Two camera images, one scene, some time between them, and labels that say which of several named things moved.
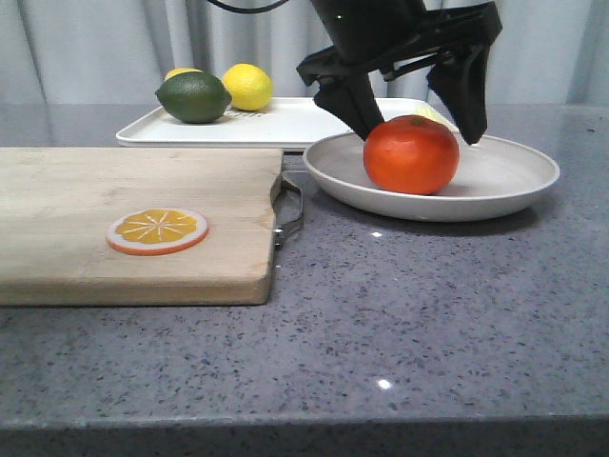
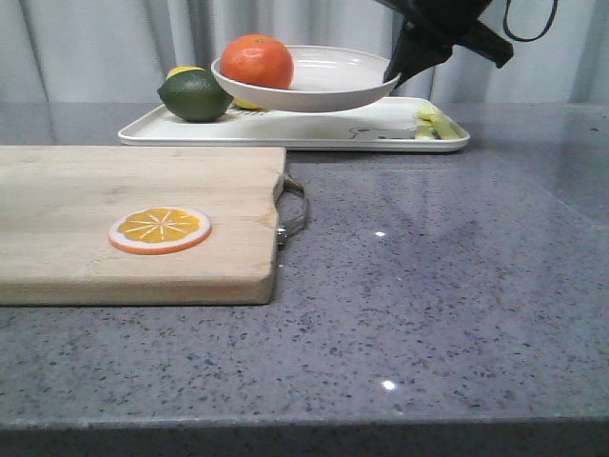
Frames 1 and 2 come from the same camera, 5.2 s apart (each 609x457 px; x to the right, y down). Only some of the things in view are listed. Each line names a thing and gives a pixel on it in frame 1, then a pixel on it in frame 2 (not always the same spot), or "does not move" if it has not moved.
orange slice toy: x=151 y=231 does not move
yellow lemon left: x=179 y=70 does not move
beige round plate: x=493 y=175 → x=324 y=78
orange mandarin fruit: x=411 y=155 → x=259 y=60
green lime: x=194 y=97 does not move
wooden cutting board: x=57 y=206 does not move
